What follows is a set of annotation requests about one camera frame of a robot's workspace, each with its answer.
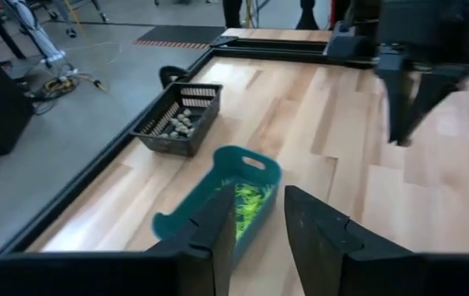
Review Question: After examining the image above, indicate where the person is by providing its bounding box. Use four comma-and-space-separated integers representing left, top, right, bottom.
221, 0, 320, 31

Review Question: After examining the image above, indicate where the green plastic spider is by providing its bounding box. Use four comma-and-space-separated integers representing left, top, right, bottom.
234, 211, 256, 242
242, 196, 275, 219
234, 183, 262, 205

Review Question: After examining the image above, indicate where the teal plastic bin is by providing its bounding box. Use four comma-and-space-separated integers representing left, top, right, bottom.
151, 144, 283, 269

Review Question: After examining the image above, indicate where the white floor cable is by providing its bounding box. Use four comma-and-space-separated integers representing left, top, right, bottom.
63, 40, 124, 67

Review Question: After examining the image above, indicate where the grey rolling stand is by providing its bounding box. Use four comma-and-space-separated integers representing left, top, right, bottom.
32, 0, 110, 39

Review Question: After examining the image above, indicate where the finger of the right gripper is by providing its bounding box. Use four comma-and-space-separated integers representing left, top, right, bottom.
375, 57, 416, 146
398, 64, 469, 148

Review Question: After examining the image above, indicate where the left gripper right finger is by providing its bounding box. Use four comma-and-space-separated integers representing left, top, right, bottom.
283, 184, 469, 296

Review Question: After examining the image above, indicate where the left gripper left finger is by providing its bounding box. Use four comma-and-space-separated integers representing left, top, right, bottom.
0, 184, 237, 296

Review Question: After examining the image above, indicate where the black mat striped edge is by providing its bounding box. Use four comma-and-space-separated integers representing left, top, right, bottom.
132, 25, 228, 51

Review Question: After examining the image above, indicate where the black frame clamp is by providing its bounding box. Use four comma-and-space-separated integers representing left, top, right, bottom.
158, 65, 191, 90

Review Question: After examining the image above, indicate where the white long tube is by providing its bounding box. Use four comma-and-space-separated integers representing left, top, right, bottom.
2, 0, 70, 69

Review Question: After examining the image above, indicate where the black slotted plastic basket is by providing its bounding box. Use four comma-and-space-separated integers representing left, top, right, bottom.
129, 81, 225, 158

